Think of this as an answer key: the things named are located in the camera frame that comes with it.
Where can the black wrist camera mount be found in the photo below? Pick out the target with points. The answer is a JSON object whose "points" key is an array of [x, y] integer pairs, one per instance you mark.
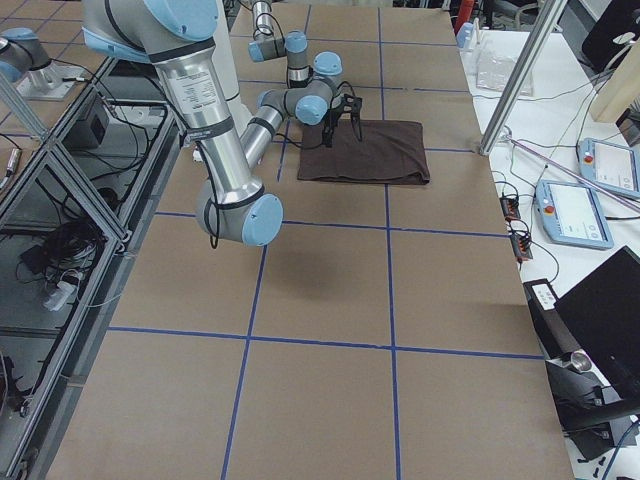
{"points": [[353, 105]]}

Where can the aluminium profile post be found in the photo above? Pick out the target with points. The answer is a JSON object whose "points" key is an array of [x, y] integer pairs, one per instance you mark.
{"points": [[548, 16]]}

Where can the near black connector module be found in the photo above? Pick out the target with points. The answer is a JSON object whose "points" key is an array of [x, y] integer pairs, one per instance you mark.
{"points": [[521, 245]]}

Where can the black monitor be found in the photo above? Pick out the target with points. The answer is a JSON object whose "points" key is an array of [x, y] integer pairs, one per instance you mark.
{"points": [[602, 314]]}

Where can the far black connector module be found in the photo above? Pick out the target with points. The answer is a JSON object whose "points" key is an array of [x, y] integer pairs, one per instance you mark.
{"points": [[510, 208]]}

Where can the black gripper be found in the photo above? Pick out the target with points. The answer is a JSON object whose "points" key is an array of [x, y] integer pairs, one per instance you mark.
{"points": [[330, 125]]}

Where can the black connector module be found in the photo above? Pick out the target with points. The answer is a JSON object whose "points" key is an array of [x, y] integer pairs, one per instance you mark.
{"points": [[510, 208], [521, 245]]}

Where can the far blue teach pendant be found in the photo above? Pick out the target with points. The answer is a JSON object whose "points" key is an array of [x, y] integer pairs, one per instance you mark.
{"points": [[611, 166]]}

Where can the red cylinder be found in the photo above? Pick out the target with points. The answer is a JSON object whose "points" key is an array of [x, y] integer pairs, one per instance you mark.
{"points": [[465, 10]]}

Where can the white power strip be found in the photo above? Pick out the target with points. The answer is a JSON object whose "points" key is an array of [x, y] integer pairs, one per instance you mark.
{"points": [[60, 295]]}

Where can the neighbouring robot arm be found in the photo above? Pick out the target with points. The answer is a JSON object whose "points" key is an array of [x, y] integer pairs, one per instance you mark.
{"points": [[26, 63]]}

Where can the blue teach pendant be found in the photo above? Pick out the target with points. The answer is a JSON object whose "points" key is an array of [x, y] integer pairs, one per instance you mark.
{"points": [[571, 215], [611, 166]]}

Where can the black stand with metal cup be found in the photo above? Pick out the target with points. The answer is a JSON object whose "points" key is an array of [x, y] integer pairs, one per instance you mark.
{"points": [[593, 416]]}

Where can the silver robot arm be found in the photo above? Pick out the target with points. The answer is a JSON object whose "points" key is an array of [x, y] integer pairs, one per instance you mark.
{"points": [[185, 42], [270, 43]]}

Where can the brown paper table cover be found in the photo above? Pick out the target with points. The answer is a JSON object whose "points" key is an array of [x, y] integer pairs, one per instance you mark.
{"points": [[384, 333]]}

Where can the clear plastic bag with cardboard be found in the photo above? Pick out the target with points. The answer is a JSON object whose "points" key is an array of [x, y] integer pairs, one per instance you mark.
{"points": [[492, 69]]}

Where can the aluminium frame rack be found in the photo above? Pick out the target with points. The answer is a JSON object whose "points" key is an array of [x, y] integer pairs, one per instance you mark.
{"points": [[75, 215]]}

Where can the metal grabber stick green tip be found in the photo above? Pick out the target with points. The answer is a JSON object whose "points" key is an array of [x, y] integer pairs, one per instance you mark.
{"points": [[506, 136]]}

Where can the dark brown t-shirt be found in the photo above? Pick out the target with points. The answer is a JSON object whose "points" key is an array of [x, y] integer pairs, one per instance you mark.
{"points": [[391, 152]]}

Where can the black box under rack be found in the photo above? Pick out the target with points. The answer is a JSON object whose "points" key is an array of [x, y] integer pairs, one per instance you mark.
{"points": [[90, 128]]}

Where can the near blue teach pendant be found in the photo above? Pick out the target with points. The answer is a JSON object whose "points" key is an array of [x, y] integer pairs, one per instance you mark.
{"points": [[571, 215]]}

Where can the wooden board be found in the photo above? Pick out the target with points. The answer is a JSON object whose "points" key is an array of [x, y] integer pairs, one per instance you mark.
{"points": [[620, 90]]}

